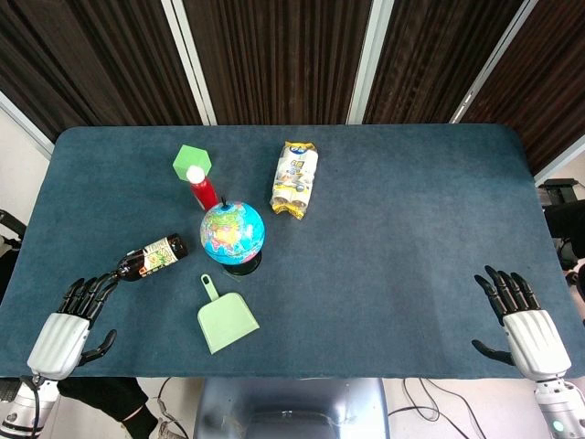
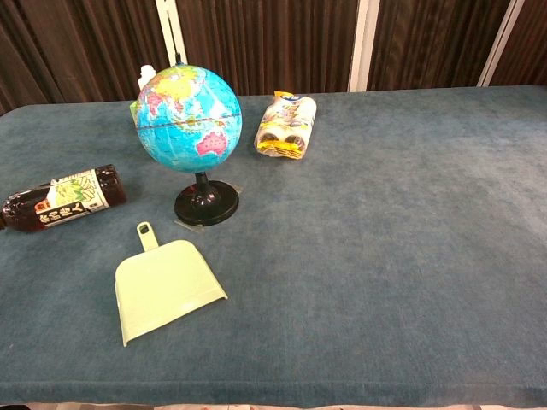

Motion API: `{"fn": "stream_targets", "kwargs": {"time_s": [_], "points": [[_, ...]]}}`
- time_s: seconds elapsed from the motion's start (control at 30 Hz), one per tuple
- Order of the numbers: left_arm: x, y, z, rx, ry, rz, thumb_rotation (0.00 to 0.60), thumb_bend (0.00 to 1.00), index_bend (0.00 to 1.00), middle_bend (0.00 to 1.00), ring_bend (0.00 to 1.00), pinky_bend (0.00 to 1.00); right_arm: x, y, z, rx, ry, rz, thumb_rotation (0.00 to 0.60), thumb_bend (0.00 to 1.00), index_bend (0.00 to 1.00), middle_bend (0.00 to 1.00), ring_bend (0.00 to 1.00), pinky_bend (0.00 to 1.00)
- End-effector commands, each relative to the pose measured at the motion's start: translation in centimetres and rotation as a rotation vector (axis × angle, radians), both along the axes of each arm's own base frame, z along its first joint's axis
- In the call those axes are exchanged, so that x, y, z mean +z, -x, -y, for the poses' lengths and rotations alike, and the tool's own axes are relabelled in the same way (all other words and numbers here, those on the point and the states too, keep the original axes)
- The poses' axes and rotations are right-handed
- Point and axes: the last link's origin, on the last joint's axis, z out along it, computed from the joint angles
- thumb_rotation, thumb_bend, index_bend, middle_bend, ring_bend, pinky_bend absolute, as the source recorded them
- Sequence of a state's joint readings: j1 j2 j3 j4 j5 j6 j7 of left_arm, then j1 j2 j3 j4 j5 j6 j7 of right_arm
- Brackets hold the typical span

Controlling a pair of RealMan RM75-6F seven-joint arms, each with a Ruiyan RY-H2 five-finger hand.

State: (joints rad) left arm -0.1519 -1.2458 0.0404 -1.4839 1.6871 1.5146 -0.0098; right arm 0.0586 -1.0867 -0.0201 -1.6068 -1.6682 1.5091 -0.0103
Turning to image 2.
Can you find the blue desk globe black stand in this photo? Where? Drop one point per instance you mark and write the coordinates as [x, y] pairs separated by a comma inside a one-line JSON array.
[[188, 124]]

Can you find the blue table cloth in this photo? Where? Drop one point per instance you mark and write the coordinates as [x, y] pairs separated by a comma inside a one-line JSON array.
[[342, 239]]

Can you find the packaged rolls in clear plastic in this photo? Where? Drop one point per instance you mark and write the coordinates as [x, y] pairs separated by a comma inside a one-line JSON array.
[[285, 128]]

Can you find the light green plastic dustpan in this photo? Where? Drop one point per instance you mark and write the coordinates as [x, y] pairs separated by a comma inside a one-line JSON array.
[[166, 286]]

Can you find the brown tea bottle with label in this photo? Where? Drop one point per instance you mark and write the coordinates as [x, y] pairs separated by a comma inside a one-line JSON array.
[[64, 198]]

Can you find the white metal frame post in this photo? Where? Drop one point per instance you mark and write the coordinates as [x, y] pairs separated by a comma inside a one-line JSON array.
[[363, 42], [500, 42], [170, 25]]

